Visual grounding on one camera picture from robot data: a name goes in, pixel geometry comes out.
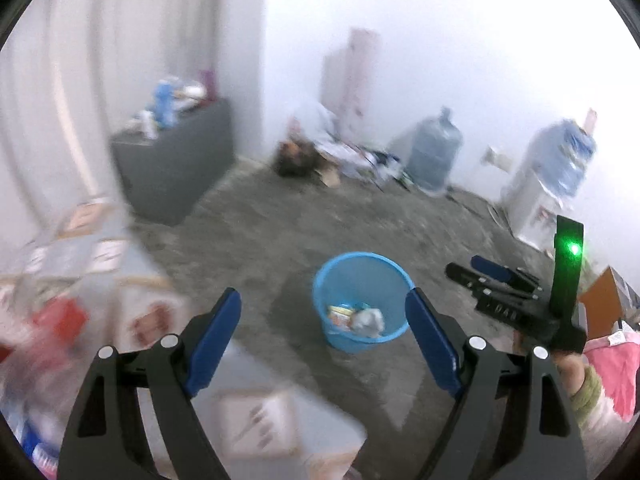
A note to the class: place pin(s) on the water jug with blue label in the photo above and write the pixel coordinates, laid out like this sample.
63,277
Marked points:
565,155

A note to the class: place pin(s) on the tall white box by wall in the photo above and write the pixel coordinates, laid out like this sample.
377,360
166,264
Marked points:
355,80

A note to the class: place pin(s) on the white plastic bag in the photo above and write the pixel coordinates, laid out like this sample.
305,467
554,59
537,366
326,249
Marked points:
315,120

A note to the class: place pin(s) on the white curtain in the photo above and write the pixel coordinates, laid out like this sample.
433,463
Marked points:
75,85

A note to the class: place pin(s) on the person's right hand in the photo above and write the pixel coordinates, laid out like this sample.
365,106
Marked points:
570,367

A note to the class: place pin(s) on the fruit printed tablecloth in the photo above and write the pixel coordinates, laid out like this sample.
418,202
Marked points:
280,410

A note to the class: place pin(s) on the pink cloth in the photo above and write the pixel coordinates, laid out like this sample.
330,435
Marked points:
617,370

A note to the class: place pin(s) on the red foil wrapper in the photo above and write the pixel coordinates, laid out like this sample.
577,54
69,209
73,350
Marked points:
57,320

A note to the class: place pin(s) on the brown bundle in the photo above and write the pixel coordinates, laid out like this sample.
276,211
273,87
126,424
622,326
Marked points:
297,157

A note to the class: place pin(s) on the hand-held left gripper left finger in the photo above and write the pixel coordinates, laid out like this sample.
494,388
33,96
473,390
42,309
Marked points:
215,340

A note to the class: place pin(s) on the clear plastic bottle blue label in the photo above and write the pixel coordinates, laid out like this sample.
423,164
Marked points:
37,450

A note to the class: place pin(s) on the purple box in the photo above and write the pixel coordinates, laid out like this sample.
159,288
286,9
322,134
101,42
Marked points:
209,85

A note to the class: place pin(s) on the grey cabinet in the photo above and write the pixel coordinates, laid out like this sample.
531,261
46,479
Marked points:
170,170

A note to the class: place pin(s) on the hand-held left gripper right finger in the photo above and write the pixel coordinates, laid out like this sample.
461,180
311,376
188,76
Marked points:
432,340

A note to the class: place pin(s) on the blue spray bottle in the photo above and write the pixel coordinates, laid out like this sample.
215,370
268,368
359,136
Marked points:
164,102

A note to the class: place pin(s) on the colourful snack packet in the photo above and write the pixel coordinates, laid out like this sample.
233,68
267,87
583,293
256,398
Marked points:
340,315

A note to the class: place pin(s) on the blue plastic basket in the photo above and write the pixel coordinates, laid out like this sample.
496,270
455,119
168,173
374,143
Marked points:
350,270

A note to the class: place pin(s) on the white crumpled wrapper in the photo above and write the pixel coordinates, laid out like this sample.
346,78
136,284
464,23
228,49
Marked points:
369,321

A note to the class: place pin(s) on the small white bottle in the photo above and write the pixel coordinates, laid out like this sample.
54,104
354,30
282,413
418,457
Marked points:
148,124

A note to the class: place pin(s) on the large water jug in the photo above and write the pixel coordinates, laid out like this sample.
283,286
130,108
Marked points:
432,150

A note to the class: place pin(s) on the pile of clutter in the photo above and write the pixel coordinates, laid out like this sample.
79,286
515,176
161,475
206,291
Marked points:
365,160

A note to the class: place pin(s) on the orange cardboard box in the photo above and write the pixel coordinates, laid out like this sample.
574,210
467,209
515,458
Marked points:
602,300

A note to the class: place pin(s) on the white water dispenser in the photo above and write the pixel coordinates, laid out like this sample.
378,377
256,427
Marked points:
527,205

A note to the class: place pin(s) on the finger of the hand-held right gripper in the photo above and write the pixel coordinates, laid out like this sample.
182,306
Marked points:
462,275
492,267

